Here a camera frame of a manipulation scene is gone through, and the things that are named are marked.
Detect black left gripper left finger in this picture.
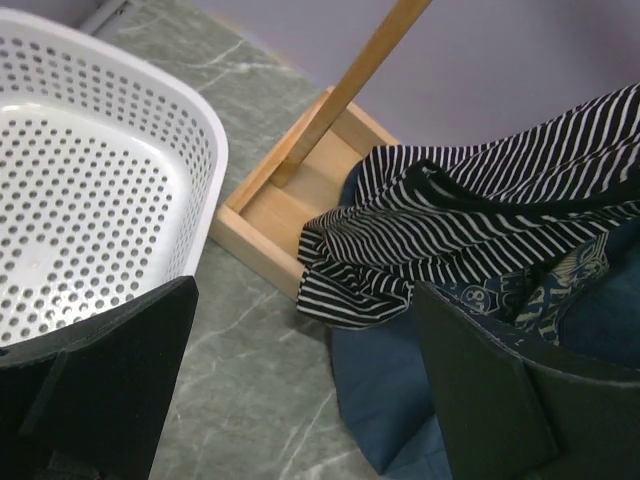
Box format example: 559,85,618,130
1,276,199,479

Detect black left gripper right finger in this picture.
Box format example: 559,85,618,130
413,284,639,479

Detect black white striped tank top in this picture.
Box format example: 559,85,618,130
296,85,639,329

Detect navy blue printed top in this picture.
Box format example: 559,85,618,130
329,162,640,475

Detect white perforated plastic basket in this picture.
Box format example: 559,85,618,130
1,8,228,347

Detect wooden clothes rack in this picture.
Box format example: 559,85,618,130
209,1,428,298

